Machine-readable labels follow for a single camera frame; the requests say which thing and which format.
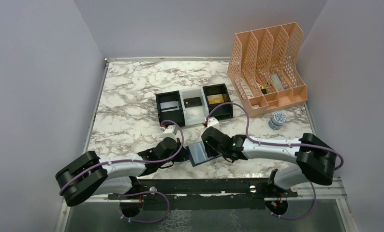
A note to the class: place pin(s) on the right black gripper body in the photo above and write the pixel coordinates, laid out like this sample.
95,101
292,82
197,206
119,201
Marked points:
208,151

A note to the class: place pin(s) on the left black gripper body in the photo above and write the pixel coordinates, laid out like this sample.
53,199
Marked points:
180,153

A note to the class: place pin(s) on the navy blue card holder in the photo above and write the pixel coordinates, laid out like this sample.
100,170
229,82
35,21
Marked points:
197,154

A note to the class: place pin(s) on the silver credit card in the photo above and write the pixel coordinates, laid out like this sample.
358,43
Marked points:
169,106

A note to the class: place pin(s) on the black white three-compartment tray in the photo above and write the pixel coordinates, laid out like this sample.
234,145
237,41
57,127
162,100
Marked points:
194,115

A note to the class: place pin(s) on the orange plastic file organizer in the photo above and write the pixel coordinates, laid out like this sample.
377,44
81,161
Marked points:
256,54

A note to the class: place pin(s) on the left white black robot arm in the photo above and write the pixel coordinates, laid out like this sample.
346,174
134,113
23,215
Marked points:
90,175

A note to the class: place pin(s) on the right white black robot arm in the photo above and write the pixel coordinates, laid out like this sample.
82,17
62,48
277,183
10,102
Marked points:
309,157

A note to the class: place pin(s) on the gold credit card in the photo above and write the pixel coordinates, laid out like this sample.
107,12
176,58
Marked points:
215,99

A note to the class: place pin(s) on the black credit card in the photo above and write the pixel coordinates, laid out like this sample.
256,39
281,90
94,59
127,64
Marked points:
192,102

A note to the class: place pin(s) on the small white blue jar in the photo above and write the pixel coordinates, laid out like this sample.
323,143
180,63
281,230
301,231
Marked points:
277,120

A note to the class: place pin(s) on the yellow black item in organizer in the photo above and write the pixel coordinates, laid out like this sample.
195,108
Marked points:
263,90

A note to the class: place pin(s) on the grey box in organizer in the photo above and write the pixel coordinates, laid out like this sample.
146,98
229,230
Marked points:
276,81

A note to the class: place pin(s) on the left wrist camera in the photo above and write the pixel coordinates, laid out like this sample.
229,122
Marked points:
170,132

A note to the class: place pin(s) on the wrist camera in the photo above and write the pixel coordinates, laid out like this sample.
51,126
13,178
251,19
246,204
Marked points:
170,132
213,122

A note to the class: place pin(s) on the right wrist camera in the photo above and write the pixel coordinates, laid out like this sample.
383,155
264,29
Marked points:
213,122

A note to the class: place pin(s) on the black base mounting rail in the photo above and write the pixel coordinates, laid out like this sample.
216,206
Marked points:
261,187

